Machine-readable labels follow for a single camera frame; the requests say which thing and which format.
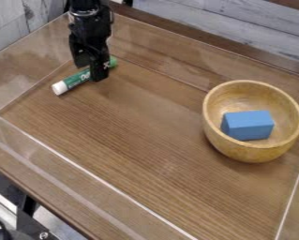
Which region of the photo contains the brown wooden bowl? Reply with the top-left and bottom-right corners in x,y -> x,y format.
201,80 -> 299,163

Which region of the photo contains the black metal table frame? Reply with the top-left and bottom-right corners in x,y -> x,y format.
0,173 -> 60,240

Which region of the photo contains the blue rectangular block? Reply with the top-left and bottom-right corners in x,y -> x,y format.
220,111 -> 273,141

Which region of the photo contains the green Expo marker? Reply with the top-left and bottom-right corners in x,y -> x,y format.
50,55 -> 117,96

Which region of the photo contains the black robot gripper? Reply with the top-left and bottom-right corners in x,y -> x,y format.
69,0 -> 113,82

